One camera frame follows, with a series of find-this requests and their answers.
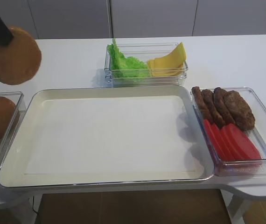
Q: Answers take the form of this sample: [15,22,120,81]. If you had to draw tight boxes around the brown bottom bun half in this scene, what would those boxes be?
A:
[0,26,42,85]

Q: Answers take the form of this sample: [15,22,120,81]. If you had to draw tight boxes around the black cable under table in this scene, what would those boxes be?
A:
[31,196,39,214]

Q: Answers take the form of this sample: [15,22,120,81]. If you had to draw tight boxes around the white table leg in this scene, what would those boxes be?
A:
[227,195,252,224]

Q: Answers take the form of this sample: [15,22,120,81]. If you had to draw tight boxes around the red tomato slice leftmost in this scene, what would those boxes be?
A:
[203,119,227,161]

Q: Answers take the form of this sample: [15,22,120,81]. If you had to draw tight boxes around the red tomato slice front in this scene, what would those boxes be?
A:
[225,124,262,160]

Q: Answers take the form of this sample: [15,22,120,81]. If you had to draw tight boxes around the front brown meat patty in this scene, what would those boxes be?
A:
[224,91,256,131]

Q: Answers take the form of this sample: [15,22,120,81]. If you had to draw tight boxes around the leftmost brown meat patty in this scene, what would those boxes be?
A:
[191,86,214,125]

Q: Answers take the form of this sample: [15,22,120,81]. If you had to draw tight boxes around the large white serving tray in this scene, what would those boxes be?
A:
[0,85,214,188]

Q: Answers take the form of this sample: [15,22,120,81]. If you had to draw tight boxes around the clear bin with greens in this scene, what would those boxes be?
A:
[104,42,188,87]

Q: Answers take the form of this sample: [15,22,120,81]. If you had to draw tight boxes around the clear bin with meat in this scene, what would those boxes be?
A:
[190,87,266,176]

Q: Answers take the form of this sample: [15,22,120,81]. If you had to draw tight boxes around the green lettuce leaf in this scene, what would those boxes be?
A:
[107,38,149,78]

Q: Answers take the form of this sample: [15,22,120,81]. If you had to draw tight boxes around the yellow cheese slices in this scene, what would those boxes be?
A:
[147,42,187,77]

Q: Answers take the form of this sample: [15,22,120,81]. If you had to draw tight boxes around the red tomato slice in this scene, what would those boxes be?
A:
[211,123,234,161]
[220,126,245,161]
[225,124,262,160]
[203,119,227,161]

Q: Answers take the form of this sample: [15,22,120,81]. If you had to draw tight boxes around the brown meat patty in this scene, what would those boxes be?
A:
[202,89,225,129]
[213,87,235,124]
[224,91,256,131]
[191,86,214,125]

